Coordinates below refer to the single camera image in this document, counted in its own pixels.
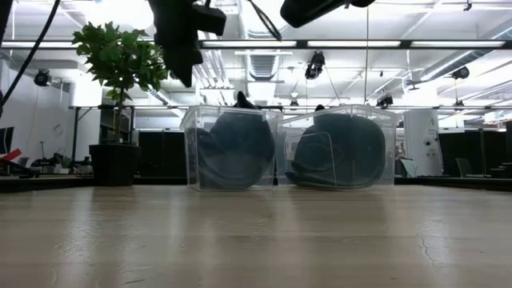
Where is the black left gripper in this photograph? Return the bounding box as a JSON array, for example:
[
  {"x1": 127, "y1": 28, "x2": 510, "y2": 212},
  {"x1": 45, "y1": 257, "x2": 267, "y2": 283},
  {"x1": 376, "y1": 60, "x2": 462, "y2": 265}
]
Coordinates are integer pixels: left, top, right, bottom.
[{"x1": 147, "y1": 0, "x2": 228, "y2": 89}]

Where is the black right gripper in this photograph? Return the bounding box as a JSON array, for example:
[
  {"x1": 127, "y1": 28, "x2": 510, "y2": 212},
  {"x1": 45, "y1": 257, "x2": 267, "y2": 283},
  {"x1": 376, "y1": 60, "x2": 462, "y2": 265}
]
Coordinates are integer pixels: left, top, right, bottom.
[{"x1": 279, "y1": 0, "x2": 377, "y2": 29}]

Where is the large blue denim cap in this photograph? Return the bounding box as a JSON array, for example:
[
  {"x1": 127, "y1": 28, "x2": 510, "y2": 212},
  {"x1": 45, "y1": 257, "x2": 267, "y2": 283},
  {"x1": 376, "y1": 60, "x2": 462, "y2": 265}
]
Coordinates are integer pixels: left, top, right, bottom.
[{"x1": 195, "y1": 111, "x2": 277, "y2": 191}]

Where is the dark cap pale underbrim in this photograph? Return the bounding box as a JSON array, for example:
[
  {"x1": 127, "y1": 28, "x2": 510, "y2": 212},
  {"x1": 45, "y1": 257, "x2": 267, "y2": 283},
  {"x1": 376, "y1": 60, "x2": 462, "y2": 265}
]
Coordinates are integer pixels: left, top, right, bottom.
[{"x1": 290, "y1": 104, "x2": 387, "y2": 190}]

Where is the white ceiling pipe bundle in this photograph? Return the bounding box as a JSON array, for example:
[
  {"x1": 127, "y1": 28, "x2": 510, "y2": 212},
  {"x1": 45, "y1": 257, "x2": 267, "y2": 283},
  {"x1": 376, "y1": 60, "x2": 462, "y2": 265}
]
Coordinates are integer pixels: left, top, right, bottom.
[{"x1": 191, "y1": 0, "x2": 237, "y2": 95}]

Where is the clear plastic bin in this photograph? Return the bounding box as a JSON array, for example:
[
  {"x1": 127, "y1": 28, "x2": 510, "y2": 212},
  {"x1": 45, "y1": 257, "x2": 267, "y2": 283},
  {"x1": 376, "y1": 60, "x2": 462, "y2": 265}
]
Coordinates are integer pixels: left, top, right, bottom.
[
  {"x1": 274, "y1": 103, "x2": 398, "y2": 190},
  {"x1": 179, "y1": 104, "x2": 282, "y2": 192}
]

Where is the green leafy plant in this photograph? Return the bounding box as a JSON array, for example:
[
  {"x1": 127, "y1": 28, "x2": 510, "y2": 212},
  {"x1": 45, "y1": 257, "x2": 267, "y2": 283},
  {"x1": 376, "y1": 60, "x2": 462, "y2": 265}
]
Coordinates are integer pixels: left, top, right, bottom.
[{"x1": 71, "y1": 21, "x2": 169, "y2": 146}]

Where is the black partition panel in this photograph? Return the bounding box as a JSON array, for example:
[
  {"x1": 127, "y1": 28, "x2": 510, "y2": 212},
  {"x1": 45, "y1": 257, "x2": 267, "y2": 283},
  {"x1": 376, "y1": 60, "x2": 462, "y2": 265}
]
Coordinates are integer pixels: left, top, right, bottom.
[
  {"x1": 438, "y1": 130, "x2": 512, "y2": 177},
  {"x1": 138, "y1": 130, "x2": 188, "y2": 178}
]

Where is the dark shelving unit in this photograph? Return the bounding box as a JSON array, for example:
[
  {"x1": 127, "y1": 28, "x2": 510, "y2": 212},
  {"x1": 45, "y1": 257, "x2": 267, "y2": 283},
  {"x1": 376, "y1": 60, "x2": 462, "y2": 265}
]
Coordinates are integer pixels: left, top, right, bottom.
[{"x1": 98, "y1": 108, "x2": 136, "y2": 146}]

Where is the black plant pot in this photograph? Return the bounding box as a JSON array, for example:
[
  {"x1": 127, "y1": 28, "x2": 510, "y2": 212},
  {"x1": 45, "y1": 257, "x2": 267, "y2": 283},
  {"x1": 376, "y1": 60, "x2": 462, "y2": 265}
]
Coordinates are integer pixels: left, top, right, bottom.
[{"x1": 88, "y1": 142, "x2": 142, "y2": 188}]

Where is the dark desk equipment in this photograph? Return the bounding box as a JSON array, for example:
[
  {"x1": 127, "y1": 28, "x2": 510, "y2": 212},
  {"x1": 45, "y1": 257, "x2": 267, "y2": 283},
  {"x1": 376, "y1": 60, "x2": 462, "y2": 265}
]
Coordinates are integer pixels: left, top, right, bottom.
[{"x1": 30, "y1": 150, "x2": 94, "y2": 176}]

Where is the white round column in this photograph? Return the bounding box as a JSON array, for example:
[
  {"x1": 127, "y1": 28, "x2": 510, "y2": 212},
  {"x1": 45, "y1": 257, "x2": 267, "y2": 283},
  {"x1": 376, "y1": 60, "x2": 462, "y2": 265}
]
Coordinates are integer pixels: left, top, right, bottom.
[{"x1": 403, "y1": 110, "x2": 444, "y2": 178}]

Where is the pale green chair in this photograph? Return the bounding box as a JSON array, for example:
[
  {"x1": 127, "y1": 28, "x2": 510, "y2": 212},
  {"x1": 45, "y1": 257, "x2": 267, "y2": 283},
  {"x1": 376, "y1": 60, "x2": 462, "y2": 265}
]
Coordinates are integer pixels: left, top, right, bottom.
[{"x1": 398, "y1": 157, "x2": 418, "y2": 178}]

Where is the dark low bench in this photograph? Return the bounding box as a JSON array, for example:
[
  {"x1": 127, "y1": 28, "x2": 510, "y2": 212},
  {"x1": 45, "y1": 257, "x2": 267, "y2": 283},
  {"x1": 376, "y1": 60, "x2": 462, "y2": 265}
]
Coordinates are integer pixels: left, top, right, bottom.
[
  {"x1": 0, "y1": 174, "x2": 189, "y2": 194},
  {"x1": 394, "y1": 175, "x2": 512, "y2": 193}
]

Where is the dark computer monitor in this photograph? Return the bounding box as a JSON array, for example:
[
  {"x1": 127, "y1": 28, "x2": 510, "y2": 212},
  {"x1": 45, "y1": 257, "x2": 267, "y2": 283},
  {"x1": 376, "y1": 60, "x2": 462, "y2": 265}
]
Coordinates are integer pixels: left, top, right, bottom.
[{"x1": 0, "y1": 126, "x2": 15, "y2": 155}]

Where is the red flat object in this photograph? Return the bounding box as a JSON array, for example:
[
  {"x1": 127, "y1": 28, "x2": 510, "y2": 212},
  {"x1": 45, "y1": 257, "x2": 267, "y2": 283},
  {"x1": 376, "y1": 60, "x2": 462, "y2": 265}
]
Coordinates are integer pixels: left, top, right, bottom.
[{"x1": 0, "y1": 148, "x2": 24, "y2": 163}]

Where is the dark office chair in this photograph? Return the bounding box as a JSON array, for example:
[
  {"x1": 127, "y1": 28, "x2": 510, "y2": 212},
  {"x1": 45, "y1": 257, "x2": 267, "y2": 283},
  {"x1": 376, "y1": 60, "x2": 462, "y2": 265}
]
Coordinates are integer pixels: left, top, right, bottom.
[{"x1": 454, "y1": 157, "x2": 493, "y2": 179}]

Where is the thin black cable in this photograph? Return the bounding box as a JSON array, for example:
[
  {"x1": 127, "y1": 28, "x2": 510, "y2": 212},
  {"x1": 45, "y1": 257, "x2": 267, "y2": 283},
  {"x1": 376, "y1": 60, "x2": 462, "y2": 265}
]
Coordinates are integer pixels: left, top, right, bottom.
[{"x1": 246, "y1": 0, "x2": 283, "y2": 42}]

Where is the round silver ceiling duct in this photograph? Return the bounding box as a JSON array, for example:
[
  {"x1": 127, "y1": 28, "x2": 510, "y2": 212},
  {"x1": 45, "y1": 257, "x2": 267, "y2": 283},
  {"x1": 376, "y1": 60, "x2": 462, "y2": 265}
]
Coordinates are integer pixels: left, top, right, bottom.
[{"x1": 238, "y1": 0, "x2": 294, "y2": 40}]

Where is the white wall cabinet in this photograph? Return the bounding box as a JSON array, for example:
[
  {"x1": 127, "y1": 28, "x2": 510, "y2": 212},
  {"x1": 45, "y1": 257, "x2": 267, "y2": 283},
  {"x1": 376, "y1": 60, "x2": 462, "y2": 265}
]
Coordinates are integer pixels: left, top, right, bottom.
[{"x1": 68, "y1": 79, "x2": 104, "y2": 108}]

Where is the grey ceiling duct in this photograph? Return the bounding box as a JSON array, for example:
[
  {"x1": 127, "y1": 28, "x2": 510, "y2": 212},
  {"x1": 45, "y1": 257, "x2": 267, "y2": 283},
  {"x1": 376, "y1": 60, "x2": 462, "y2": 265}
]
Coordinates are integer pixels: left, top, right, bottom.
[{"x1": 406, "y1": 30, "x2": 512, "y2": 87}]

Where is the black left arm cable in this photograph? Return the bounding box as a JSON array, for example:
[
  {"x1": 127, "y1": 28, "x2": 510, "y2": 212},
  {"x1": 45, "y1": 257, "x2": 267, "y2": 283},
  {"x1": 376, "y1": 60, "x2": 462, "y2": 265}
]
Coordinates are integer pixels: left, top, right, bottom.
[{"x1": 0, "y1": 0, "x2": 62, "y2": 119}]

